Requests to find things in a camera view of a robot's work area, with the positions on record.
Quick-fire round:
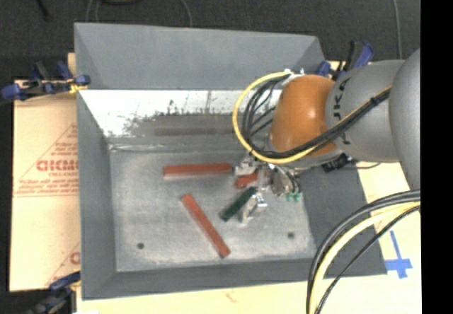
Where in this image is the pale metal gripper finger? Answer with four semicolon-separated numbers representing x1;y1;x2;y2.
241;192;269;223

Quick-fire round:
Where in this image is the dark green flat block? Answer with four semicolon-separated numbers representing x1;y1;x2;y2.
218;186;258;223

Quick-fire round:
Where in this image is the short red-brown flat block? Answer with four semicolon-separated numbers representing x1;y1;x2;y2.
234;172;260;190

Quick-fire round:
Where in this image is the long red-brown flat block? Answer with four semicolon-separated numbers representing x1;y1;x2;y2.
180;192;232;260
162;162;234;180

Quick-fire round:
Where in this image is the grey metal bin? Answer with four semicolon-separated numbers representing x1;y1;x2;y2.
73;22;387;300

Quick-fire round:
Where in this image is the brown cardboard board, red print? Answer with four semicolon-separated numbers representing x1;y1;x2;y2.
8;87;83;293

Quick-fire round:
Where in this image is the black cylinder on white bracket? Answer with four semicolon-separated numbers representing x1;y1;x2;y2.
321;153;355;174

